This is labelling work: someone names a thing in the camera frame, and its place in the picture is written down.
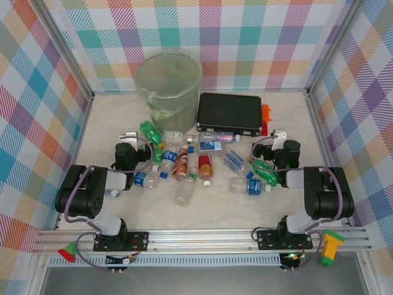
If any clear bottle white green label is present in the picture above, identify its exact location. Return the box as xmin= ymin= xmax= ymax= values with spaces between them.
xmin=163 ymin=130 xmax=200 ymax=145

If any brown drink bottle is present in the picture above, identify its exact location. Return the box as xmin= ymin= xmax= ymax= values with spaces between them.
xmin=171 ymin=144 xmax=190 ymax=182

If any clear bottle purple label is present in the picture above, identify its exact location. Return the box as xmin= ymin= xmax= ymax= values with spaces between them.
xmin=198 ymin=130 xmax=242 ymax=144

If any clear bottle green cap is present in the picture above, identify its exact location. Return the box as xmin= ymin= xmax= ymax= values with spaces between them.
xmin=174 ymin=167 xmax=200 ymax=207

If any translucent round waste bin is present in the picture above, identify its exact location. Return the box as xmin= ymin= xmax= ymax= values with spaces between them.
xmin=134 ymin=49 xmax=203 ymax=135

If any orange toy block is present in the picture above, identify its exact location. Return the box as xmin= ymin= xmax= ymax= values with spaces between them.
xmin=260 ymin=103 xmax=273 ymax=124

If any black hard case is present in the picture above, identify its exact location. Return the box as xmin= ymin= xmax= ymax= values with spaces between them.
xmin=195 ymin=91 xmax=265 ymax=138

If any yellow green toy block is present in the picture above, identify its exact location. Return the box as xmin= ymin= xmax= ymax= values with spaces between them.
xmin=318 ymin=229 xmax=346 ymax=267

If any small controller board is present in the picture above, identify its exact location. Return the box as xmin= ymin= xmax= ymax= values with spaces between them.
xmin=105 ymin=252 xmax=136 ymax=267
xmin=281 ymin=251 xmax=304 ymax=269

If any red green cone toy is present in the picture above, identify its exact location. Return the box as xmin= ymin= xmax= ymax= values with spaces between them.
xmin=57 ymin=242 xmax=77 ymax=264

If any grey metal panel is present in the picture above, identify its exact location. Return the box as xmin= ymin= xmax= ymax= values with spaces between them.
xmin=39 ymin=266 xmax=369 ymax=295

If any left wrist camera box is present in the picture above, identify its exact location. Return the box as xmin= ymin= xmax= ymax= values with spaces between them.
xmin=119 ymin=131 xmax=139 ymax=146

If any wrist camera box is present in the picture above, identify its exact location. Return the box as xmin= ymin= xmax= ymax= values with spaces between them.
xmin=119 ymin=131 xmax=139 ymax=146
xmin=271 ymin=128 xmax=289 ymax=150

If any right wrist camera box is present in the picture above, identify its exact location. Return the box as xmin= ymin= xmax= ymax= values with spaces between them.
xmin=271 ymin=128 xmax=289 ymax=150

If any aluminium frame rail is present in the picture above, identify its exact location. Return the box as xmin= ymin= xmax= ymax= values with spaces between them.
xmin=91 ymin=88 xmax=309 ymax=96
xmin=52 ymin=95 xmax=95 ymax=231
xmin=302 ymin=92 xmax=352 ymax=230

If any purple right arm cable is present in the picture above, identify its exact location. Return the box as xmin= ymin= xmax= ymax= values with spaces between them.
xmin=250 ymin=135 xmax=344 ymax=273

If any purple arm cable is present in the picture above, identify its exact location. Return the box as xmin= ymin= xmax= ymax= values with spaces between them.
xmin=250 ymin=135 xmax=344 ymax=273
xmin=63 ymin=135 xmax=154 ymax=273

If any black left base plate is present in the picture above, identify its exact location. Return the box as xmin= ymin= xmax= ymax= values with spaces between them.
xmin=93 ymin=230 xmax=150 ymax=253

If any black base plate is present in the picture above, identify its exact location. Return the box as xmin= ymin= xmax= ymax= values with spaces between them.
xmin=256 ymin=229 xmax=314 ymax=251
xmin=93 ymin=230 xmax=150 ymax=253

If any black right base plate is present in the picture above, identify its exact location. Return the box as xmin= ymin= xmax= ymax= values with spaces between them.
xmin=256 ymin=229 xmax=314 ymax=251

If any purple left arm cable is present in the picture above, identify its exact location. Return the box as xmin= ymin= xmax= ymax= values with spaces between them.
xmin=63 ymin=135 xmax=154 ymax=273

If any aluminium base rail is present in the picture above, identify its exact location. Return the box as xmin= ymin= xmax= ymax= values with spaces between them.
xmin=33 ymin=227 xmax=373 ymax=256

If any aluminium frame post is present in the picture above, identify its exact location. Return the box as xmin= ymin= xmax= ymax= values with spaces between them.
xmin=306 ymin=0 xmax=366 ymax=95
xmin=36 ymin=0 xmax=95 ymax=102

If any white slotted cable duct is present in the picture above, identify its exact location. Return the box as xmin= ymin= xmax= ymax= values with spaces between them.
xmin=48 ymin=256 xmax=283 ymax=267

